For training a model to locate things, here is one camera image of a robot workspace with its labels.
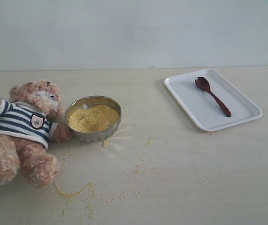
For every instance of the dark red wooden spoon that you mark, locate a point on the dark red wooden spoon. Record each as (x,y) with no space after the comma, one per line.
(204,85)

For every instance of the white rectangular plastic tray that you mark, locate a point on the white rectangular plastic tray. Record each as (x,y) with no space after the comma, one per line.
(201,107)

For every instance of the tan teddy bear striped sweater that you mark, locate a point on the tan teddy bear striped sweater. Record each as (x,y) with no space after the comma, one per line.
(27,125)

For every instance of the steel bowl of millet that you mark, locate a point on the steel bowl of millet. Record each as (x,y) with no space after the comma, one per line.
(93,119)

